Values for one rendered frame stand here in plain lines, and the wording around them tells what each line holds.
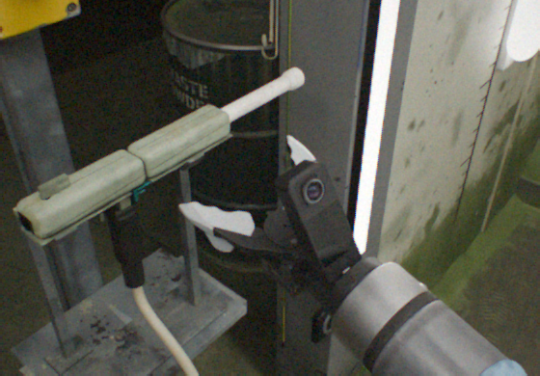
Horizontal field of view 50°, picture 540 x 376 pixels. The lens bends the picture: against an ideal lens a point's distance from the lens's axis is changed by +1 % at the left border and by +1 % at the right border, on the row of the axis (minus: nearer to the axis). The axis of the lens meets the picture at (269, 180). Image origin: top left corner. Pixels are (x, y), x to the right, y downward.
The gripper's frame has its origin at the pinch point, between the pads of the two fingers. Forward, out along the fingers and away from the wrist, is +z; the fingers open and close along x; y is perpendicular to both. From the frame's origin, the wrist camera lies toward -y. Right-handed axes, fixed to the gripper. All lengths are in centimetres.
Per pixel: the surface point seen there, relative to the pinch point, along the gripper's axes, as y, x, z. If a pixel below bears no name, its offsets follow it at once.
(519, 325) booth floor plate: 133, 86, -14
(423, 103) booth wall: 41, 60, 19
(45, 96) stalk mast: 3.2, -10.1, 30.0
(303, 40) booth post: 16.3, 34.6, 28.7
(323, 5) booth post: 8.8, 36.8, 25.7
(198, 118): 7.6, 4.9, 16.5
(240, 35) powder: 57, 58, 86
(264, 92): 11.4, 17.5, 17.8
